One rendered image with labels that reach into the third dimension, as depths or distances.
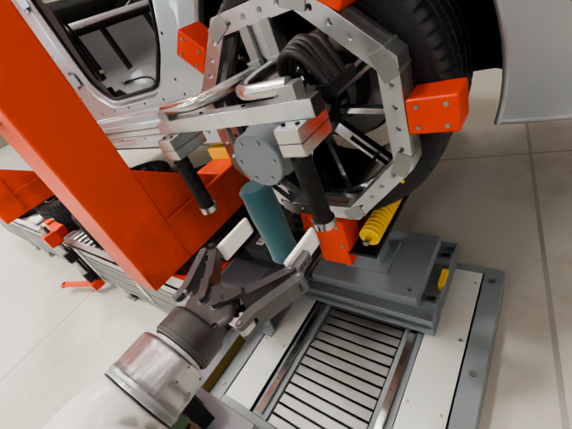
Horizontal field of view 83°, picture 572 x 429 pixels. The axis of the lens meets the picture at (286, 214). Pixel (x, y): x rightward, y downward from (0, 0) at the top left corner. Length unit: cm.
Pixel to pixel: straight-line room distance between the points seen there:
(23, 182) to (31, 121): 199
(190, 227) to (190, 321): 75
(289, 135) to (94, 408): 40
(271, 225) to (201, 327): 53
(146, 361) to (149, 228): 70
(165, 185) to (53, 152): 31
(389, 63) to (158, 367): 56
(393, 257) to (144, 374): 100
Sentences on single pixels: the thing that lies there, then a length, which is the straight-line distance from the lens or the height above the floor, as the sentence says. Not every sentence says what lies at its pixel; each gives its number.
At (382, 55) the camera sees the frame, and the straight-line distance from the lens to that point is 64.
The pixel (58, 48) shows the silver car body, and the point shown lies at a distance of 193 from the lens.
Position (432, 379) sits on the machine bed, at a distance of 115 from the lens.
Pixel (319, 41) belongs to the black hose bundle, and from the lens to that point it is 60.
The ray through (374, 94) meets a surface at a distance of 97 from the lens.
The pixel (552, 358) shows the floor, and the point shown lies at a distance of 131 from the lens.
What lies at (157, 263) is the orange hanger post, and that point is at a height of 60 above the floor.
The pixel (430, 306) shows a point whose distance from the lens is 118.
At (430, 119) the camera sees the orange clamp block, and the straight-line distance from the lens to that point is 66.
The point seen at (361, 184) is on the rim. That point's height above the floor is 63.
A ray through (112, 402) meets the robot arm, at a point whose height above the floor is 87.
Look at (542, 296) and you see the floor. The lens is 144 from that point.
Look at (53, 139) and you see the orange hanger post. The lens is 95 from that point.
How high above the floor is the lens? 111
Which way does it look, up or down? 32 degrees down
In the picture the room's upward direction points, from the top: 24 degrees counter-clockwise
